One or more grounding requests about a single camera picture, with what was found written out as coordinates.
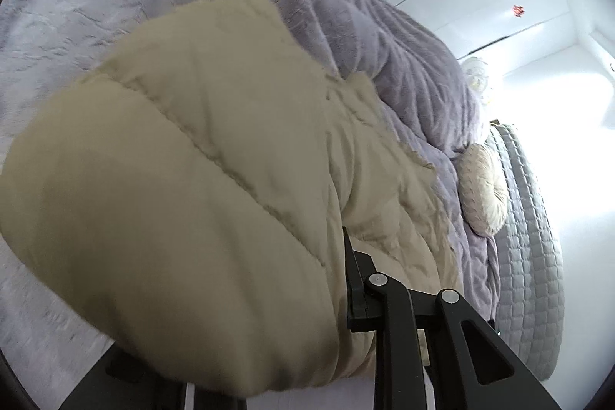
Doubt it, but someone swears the round cream pleated cushion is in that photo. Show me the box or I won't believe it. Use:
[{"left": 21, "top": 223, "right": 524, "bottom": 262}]
[{"left": 457, "top": 144, "right": 509, "bottom": 237}]

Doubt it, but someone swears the grey quilted mattress cover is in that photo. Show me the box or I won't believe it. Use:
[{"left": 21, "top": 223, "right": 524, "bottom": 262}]
[{"left": 488, "top": 123, "right": 565, "bottom": 382}]

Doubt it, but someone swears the lavender plush bed blanket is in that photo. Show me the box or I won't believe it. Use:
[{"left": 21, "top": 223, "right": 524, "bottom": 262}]
[{"left": 1, "top": 0, "right": 499, "bottom": 409}]

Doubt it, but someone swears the beige puffer jacket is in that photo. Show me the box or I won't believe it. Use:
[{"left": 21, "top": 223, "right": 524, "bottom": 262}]
[{"left": 1, "top": 0, "right": 461, "bottom": 397}]

